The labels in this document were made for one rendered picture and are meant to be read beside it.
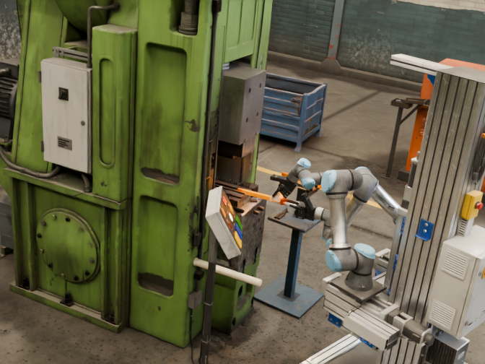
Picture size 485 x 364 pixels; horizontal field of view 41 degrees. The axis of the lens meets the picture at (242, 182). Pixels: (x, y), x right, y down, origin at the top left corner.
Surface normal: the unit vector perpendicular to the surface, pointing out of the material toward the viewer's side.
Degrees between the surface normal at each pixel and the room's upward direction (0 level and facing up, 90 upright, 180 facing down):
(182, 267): 90
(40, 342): 0
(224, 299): 90
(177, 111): 89
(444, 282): 90
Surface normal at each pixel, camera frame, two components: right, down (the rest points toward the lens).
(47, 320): 0.09, -0.92
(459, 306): -0.73, 0.21
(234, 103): -0.44, 0.32
